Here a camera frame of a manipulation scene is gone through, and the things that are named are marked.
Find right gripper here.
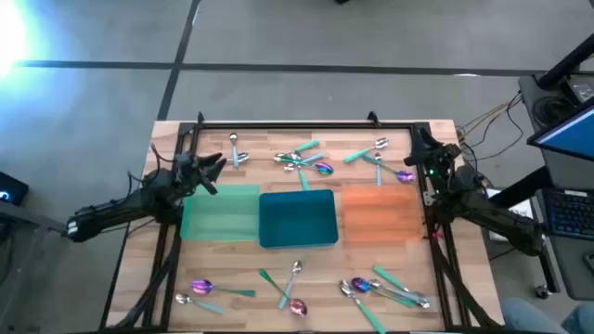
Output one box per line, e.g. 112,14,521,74
402,125,463,189

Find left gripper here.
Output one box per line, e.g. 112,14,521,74
172,151,228,196

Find translucent green plastic bin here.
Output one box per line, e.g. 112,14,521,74
179,184,262,243

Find translucent orange plastic bin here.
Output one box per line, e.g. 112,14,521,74
341,184,424,246

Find teal blue plastic bin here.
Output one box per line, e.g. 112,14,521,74
257,188,340,251

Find black cart beam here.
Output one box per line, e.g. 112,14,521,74
486,165,553,210

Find white paper sheet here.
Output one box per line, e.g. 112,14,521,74
485,187,536,222

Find computer monitor blue screen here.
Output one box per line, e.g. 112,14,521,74
526,99,594,163

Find black backlit keyboard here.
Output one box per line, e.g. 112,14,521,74
542,187,594,242

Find black pole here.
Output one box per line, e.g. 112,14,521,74
536,32,594,92

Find black power adapter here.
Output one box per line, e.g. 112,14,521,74
568,76,594,106

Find dark grey stand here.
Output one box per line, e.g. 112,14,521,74
0,199,78,334

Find dark grey computer cart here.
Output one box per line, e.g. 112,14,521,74
517,71,594,302

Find person's leg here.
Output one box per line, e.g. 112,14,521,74
560,303,594,334
500,297,561,334

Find black device blue light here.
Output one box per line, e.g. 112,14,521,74
0,171,30,208

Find yellow cable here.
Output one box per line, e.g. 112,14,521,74
457,95,523,140

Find black aluminium table frame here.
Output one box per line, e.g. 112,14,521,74
99,110,502,333

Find thin black cable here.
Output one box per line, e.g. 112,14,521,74
463,104,525,163

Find coiled black cable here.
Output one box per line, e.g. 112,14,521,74
531,95,565,126

